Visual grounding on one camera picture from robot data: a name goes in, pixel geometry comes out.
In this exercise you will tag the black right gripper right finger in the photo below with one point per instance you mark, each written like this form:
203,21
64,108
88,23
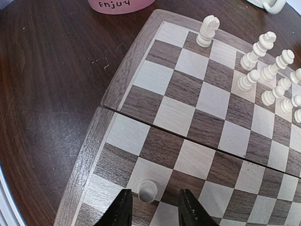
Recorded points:
191,212

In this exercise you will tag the wooden chess board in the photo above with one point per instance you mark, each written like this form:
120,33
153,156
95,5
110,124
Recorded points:
173,114

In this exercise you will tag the white queen chess piece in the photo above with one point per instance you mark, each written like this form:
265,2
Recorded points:
286,58

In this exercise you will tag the white pawn chess piece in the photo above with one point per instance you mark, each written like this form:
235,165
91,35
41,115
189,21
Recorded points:
268,97

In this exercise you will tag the white king chess piece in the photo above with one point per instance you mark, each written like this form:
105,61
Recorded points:
265,43

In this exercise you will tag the pink cat-ear bowl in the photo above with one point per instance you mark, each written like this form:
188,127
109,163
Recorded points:
119,7

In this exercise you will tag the cream ribbed mug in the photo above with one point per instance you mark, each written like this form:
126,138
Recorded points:
271,6

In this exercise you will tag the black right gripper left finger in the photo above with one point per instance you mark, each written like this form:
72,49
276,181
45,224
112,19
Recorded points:
119,212

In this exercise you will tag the white knight chess piece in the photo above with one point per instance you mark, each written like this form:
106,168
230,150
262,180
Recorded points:
207,31

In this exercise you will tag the aluminium front rail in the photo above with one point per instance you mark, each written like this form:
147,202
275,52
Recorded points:
9,212

